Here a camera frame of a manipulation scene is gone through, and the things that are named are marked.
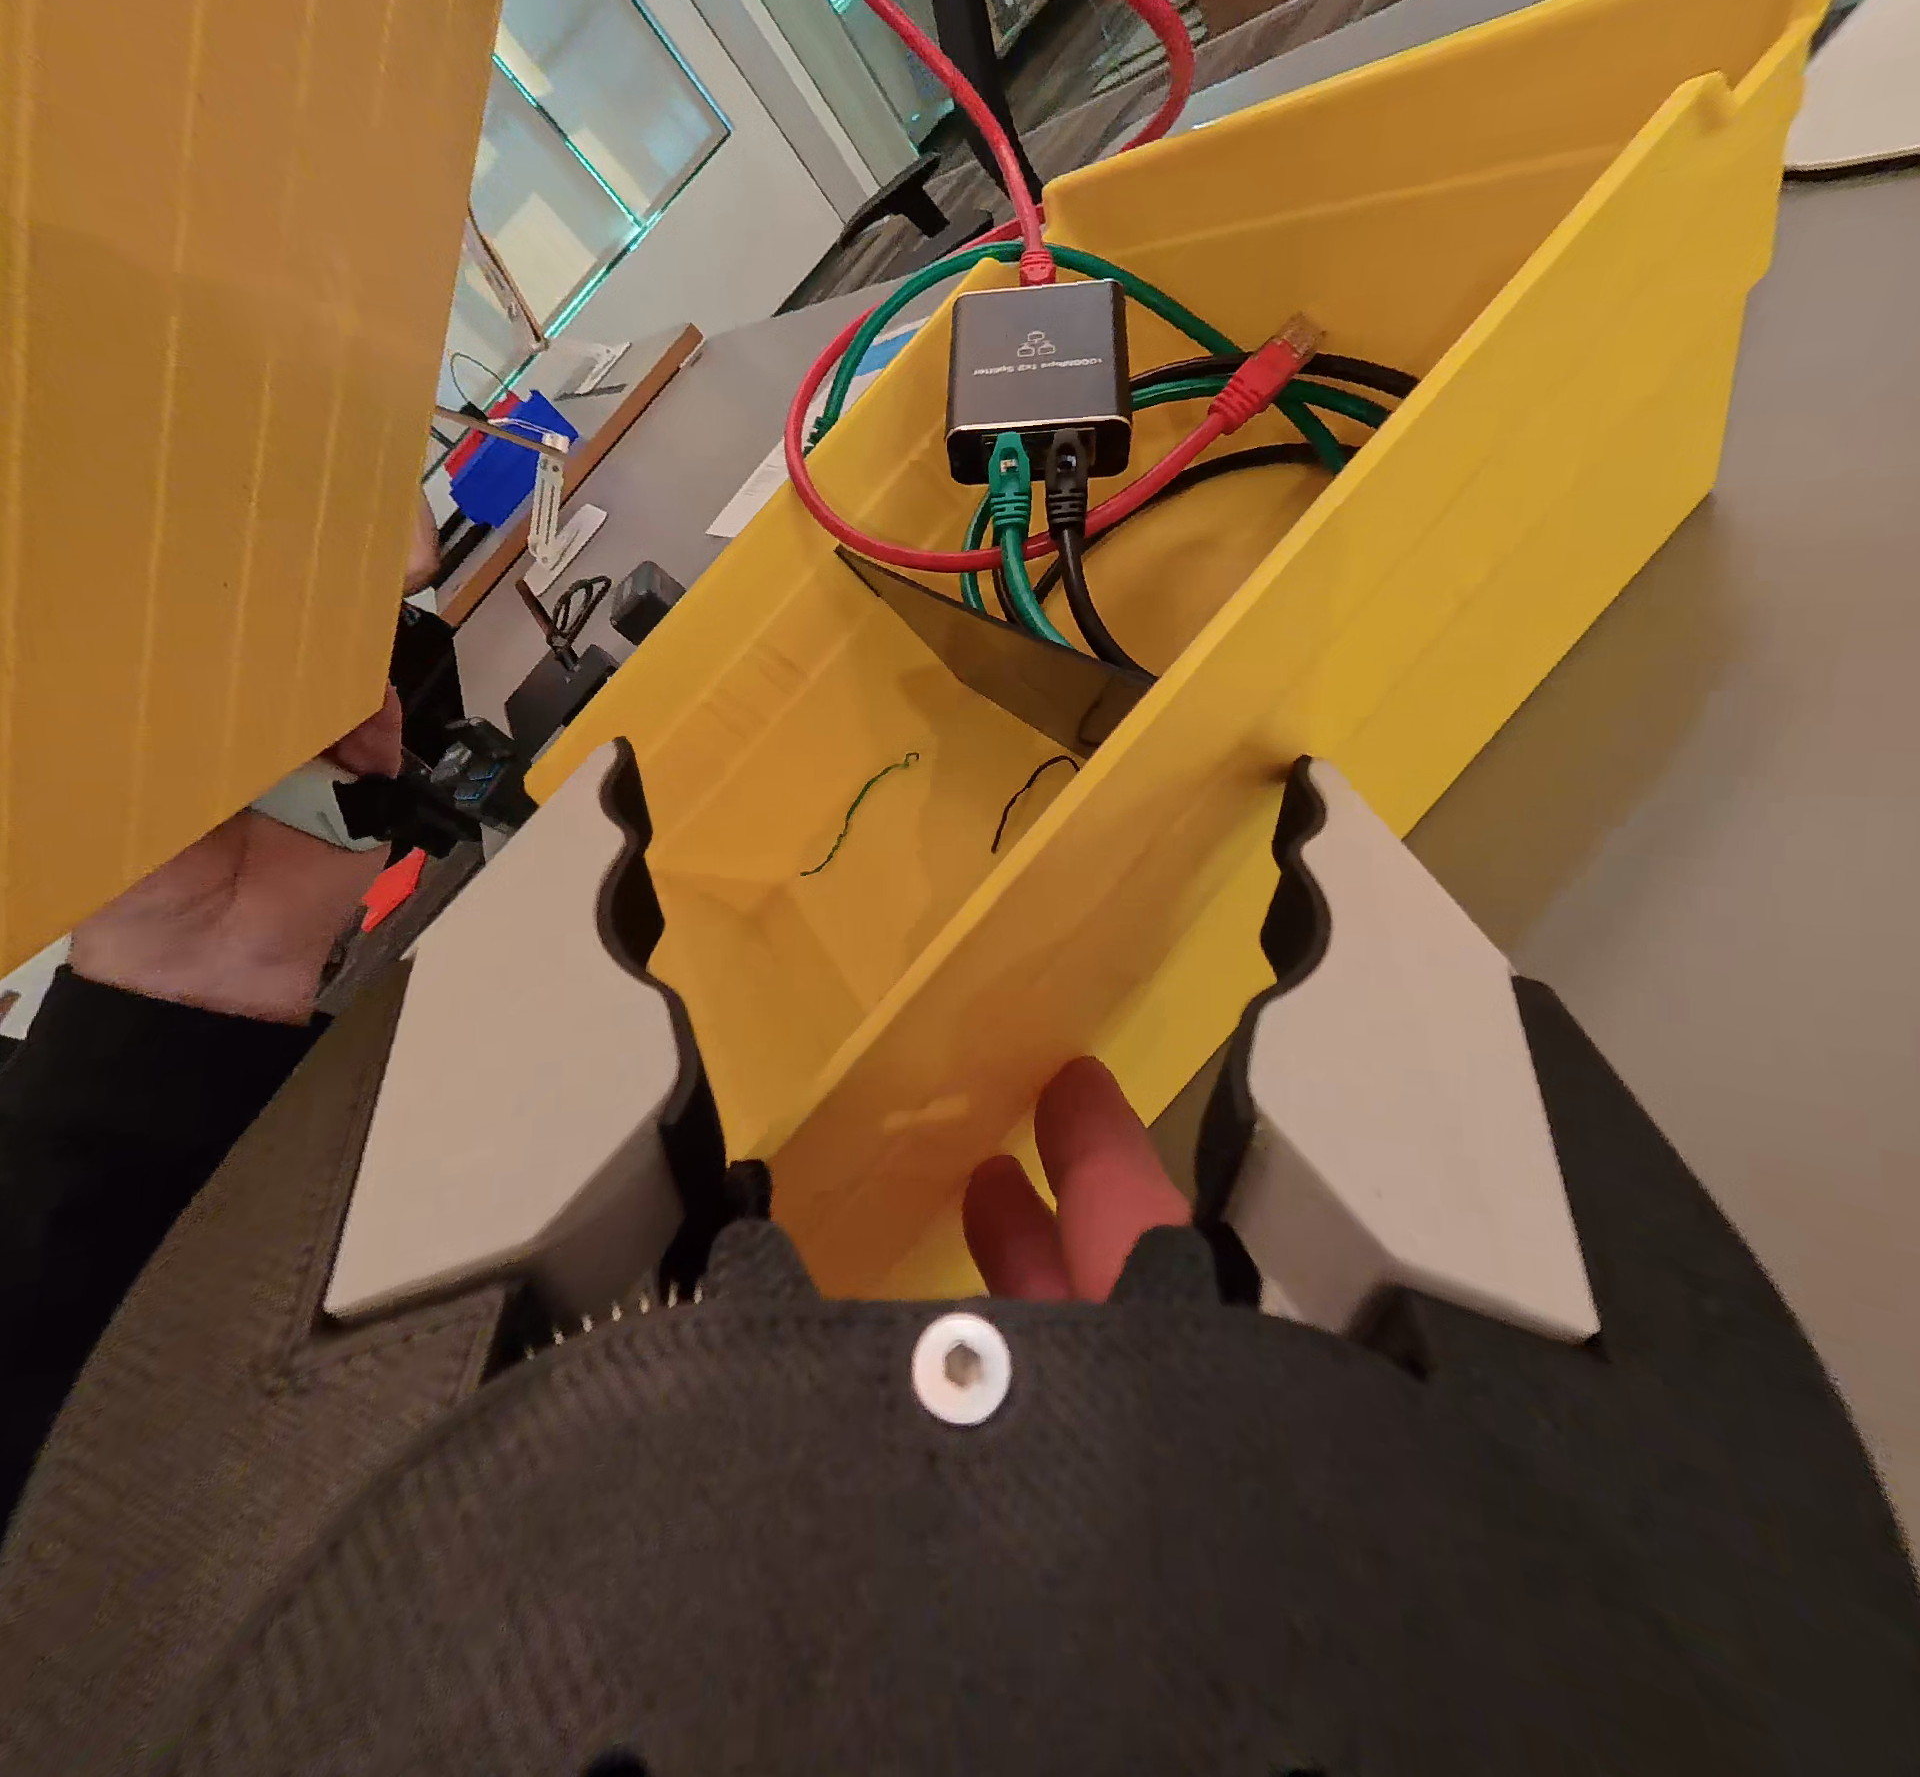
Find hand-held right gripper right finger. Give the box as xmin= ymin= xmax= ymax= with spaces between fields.
xmin=1192 ymin=754 xmax=1604 ymax=1348

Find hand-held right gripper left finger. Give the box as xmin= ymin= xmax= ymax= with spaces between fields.
xmin=320 ymin=738 xmax=736 ymax=1323

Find yellow plastic bin with divider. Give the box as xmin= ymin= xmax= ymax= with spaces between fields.
xmin=523 ymin=0 xmax=1875 ymax=1306

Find green ethernet cable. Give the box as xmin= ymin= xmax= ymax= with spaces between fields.
xmin=817 ymin=239 xmax=1389 ymax=646

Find black ethernet cable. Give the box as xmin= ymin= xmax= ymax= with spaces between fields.
xmin=1041 ymin=359 xmax=1418 ymax=676

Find red ethernet cable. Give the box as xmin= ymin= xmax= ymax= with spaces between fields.
xmin=721 ymin=0 xmax=1329 ymax=579

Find black ethernet splitter box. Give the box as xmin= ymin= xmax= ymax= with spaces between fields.
xmin=946 ymin=281 xmax=1133 ymax=486

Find person's left hand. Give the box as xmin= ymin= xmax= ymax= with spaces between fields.
xmin=67 ymin=816 xmax=388 ymax=1025

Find person's right hand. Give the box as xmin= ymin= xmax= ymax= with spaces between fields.
xmin=959 ymin=1056 xmax=1196 ymax=1306

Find black scissors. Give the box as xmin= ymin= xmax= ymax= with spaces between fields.
xmin=518 ymin=574 xmax=614 ymax=669

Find small white stand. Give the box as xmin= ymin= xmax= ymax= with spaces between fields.
xmin=523 ymin=435 xmax=610 ymax=564

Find blue plastic bin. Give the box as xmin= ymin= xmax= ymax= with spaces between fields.
xmin=447 ymin=390 xmax=580 ymax=526

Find green twist tie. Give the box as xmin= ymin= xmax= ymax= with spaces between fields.
xmin=799 ymin=752 xmax=918 ymax=878

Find black twist tie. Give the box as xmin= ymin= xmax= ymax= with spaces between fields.
xmin=990 ymin=754 xmax=1082 ymax=854

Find black bin divider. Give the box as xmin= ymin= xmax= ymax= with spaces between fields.
xmin=831 ymin=546 xmax=1157 ymax=759

